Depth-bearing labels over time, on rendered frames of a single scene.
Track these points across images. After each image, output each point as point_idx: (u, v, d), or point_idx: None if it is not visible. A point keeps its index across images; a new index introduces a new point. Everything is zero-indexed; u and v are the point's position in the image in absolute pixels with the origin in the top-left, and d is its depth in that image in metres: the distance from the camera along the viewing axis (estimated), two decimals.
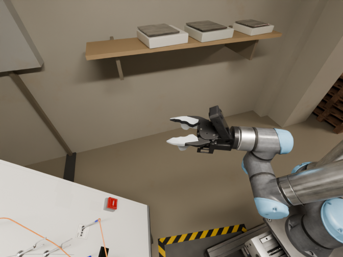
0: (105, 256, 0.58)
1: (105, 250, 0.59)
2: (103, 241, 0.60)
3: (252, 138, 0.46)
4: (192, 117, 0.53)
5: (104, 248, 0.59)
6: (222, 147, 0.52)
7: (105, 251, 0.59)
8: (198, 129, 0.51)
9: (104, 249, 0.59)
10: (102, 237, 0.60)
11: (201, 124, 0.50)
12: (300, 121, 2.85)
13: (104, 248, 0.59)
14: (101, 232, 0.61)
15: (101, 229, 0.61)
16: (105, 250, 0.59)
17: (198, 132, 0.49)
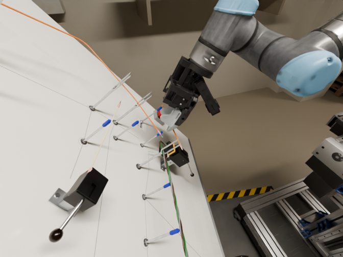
0: (176, 137, 0.51)
1: (175, 132, 0.52)
2: None
3: None
4: (181, 122, 0.45)
5: (173, 130, 0.52)
6: (182, 70, 0.42)
7: (175, 133, 0.52)
8: (182, 108, 0.45)
9: (173, 131, 0.52)
10: None
11: None
12: (318, 96, 2.78)
13: (173, 130, 0.52)
14: None
15: None
16: (174, 132, 0.52)
17: None
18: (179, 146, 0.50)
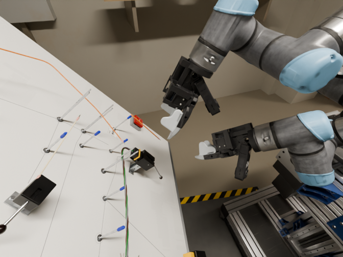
0: (153, 134, 0.68)
1: (151, 131, 0.67)
2: (146, 127, 0.65)
3: None
4: (184, 123, 0.43)
5: (149, 130, 0.66)
6: (181, 70, 0.42)
7: (151, 132, 0.67)
8: (182, 108, 0.45)
9: (150, 131, 0.66)
10: (143, 125, 0.64)
11: None
12: (309, 98, 2.83)
13: (149, 131, 0.66)
14: (141, 123, 0.63)
15: (139, 121, 0.63)
16: (151, 131, 0.66)
17: None
18: (158, 138, 0.69)
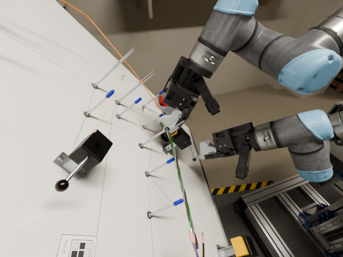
0: None
1: None
2: None
3: None
4: (182, 123, 0.45)
5: None
6: (181, 70, 0.42)
7: None
8: (182, 108, 0.45)
9: None
10: None
11: None
12: (318, 92, 2.78)
13: None
14: None
15: None
16: None
17: None
18: (189, 118, 0.64)
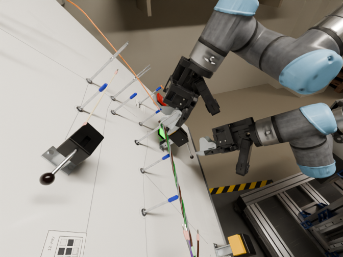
0: None
1: None
2: None
3: None
4: (182, 123, 0.45)
5: None
6: (182, 70, 0.42)
7: None
8: (182, 108, 0.45)
9: None
10: None
11: None
12: (318, 92, 2.77)
13: None
14: None
15: None
16: None
17: None
18: None
